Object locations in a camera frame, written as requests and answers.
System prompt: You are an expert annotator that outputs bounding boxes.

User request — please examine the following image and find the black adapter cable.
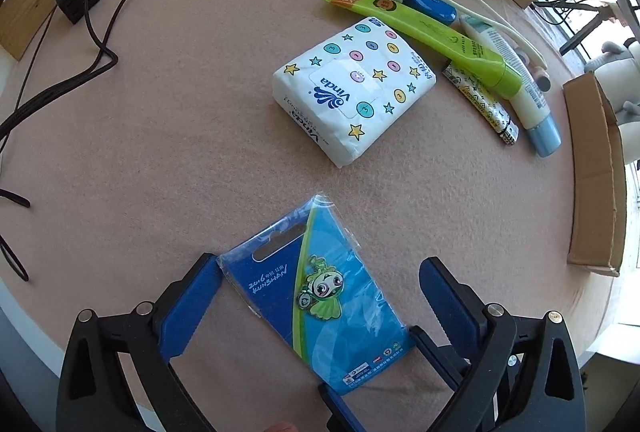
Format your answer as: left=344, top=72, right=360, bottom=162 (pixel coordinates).
left=0, top=0, right=121, bottom=143

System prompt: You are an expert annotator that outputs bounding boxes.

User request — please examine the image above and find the cardboard box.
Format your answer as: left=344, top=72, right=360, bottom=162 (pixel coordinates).
left=562, top=70, right=632, bottom=277

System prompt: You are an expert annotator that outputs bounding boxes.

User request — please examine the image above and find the black tripod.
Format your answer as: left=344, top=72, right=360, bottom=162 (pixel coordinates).
left=530, top=0, right=617, bottom=57

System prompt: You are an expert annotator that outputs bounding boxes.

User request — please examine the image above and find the blue round case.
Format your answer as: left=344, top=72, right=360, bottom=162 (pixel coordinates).
left=402, top=0, right=458, bottom=23

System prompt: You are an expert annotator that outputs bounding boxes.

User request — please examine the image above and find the white tube blue cap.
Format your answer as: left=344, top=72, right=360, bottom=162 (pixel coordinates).
left=457, top=13, right=562, bottom=157

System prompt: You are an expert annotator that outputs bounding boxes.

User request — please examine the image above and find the blue carded pin package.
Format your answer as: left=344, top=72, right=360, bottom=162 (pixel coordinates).
left=216, top=193, right=418, bottom=397

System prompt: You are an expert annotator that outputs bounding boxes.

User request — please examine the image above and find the white patterned tissue pack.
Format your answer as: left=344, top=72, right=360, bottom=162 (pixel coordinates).
left=272, top=16, right=438, bottom=170

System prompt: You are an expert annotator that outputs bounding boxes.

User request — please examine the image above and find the thin black cable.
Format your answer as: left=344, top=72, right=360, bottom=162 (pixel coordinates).
left=0, top=9, right=57, bottom=163

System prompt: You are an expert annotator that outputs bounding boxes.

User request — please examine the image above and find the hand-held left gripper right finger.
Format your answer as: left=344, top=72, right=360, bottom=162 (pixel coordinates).
left=419, top=257, right=588, bottom=432

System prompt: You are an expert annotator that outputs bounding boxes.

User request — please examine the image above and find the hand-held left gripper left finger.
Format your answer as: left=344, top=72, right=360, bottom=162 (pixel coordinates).
left=57, top=253, right=222, bottom=432

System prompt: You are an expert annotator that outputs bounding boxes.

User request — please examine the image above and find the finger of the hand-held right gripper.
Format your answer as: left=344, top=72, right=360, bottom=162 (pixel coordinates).
left=318, top=384, right=366, bottom=432
left=407, top=326, right=473, bottom=395

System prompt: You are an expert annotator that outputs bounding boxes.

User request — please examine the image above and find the small patterned tube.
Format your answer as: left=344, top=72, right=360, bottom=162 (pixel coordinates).
left=441, top=64, right=521, bottom=147

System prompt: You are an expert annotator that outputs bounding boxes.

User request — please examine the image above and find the green tube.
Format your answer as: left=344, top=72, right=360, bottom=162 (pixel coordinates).
left=321, top=0, right=525, bottom=101

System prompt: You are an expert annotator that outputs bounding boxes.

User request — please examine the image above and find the pink felt mat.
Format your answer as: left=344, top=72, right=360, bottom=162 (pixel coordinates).
left=0, top=0, right=627, bottom=432

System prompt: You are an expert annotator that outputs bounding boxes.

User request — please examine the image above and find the looped black cable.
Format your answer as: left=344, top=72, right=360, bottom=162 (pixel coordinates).
left=0, top=189, right=32, bottom=283

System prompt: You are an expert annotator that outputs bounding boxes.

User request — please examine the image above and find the small penguin plush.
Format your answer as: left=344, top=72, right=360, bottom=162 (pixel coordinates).
left=590, top=39, right=640, bottom=125

